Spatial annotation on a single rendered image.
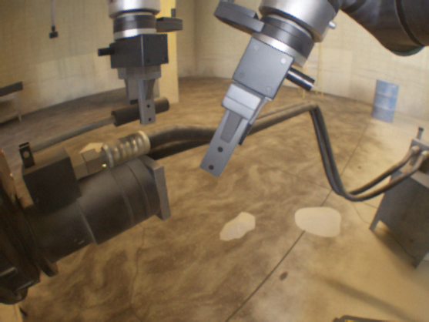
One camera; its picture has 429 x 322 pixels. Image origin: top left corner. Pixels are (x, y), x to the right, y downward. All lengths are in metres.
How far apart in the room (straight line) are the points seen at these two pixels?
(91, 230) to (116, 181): 0.09
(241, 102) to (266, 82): 0.04
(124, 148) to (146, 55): 0.16
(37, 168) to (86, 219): 0.11
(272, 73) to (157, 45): 0.19
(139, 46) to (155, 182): 0.23
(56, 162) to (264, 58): 0.30
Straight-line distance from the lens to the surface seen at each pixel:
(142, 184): 0.40
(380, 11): 0.33
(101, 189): 0.39
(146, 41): 0.35
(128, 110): 0.40
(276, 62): 0.23
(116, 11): 0.39
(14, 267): 0.31
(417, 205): 1.59
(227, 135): 0.23
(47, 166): 0.35
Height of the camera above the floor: 1.08
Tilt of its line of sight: 27 degrees down
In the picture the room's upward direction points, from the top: 1 degrees counter-clockwise
